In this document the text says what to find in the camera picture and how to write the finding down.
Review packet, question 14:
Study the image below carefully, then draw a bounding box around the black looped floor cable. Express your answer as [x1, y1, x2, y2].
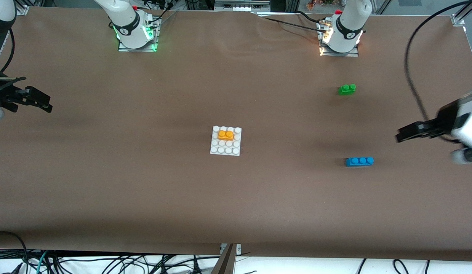
[0, 231, 29, 274]

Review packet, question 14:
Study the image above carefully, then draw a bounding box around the grey power strip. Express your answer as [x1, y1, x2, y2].
[214, 0, 271, 13]

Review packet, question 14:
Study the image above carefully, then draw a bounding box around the white studded base plate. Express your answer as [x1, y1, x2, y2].
[210, 126, 242, 157]

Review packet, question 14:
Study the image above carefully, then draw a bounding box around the aluminium frame corner profile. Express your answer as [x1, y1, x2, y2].
[451, 0, 472, 27]

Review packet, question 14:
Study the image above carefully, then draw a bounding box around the teal floor cable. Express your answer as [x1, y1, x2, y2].
[35, 251, 50, 274]

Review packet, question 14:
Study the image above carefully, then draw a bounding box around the aluminium table edge bracket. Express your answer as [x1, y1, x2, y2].
[211, 244, 242, 274]

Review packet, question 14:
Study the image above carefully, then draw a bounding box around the black cable on table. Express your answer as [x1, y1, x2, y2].
[255, 11, 328, 34]

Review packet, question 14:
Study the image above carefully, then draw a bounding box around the blue three-stud block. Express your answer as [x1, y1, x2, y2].
[346, 157, 374, 167]

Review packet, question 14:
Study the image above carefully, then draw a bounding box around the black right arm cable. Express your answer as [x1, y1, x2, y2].
[0, 29, 16, 73]

